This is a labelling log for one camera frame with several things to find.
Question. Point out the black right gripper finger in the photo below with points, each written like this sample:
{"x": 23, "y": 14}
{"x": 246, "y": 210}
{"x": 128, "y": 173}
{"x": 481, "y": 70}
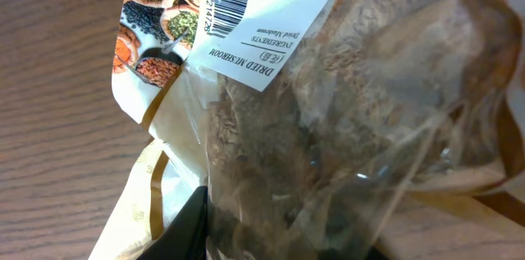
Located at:
{"x": 185, "y": 237}

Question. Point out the dried mushroom bag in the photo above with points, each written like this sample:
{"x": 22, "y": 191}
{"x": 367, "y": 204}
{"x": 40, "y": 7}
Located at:
{"x": 309, "y": 120}

